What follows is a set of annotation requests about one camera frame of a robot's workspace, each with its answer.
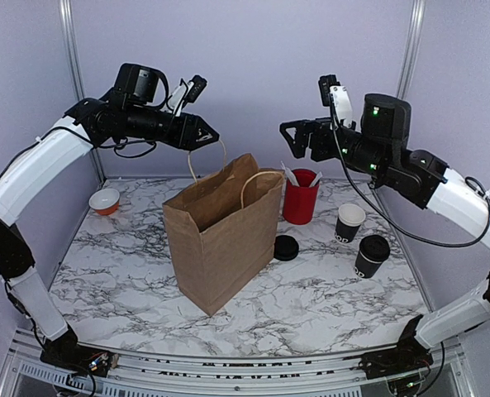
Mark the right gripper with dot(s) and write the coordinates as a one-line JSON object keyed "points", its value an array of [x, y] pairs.
{"points": [[320, 126]]}

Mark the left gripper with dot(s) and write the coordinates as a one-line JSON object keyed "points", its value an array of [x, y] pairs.
{"points": [[185, 136]]}

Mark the brown paper bag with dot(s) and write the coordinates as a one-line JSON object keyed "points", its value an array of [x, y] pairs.
{"points": [[221, 231]]}

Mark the black paper coffee cup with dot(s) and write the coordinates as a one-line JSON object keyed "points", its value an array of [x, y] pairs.
{"points": [[366, 266]]}

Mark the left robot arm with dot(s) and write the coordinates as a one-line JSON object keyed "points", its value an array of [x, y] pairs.
{"points": [[138, 108]]}

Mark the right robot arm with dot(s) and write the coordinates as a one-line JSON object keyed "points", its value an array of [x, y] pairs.
{"points": [[379, 149]]}

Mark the white stirrer left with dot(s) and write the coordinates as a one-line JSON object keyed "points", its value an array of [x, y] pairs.
{"points": [[290, 175]]}

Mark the white stirrer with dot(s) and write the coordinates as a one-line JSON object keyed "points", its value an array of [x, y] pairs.
{"points": [[316, 179], [290, 175]]}

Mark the white stirrer right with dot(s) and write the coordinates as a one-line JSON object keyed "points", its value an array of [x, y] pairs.
{"points": [[316, 179]]}

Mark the red cylindrical holder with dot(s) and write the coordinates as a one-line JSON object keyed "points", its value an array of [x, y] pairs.
{"points": [[299, 200]]}

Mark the stacked black paper cup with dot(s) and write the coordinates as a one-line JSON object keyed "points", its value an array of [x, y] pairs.
{"points": [[350, 218]]}

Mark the orange white bowl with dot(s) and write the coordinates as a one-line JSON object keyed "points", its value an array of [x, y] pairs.
{"points": [[105, 201]]}

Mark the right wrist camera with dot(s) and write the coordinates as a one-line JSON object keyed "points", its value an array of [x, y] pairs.
{"points": [[333, 93]]}

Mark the right aluminium frame post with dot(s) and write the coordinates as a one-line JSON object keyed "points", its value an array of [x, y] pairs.
{"points": [[411, 48]]}

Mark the aluminium frame post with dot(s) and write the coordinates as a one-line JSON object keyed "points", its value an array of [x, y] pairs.
{"points": [[67, 25], [411, 48]]}

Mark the left aluminium frame post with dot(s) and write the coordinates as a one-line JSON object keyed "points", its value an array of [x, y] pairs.
{"points": [[67, 25]]}

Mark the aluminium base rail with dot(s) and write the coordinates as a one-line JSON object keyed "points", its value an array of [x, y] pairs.
{"points": [[117, 372]]}

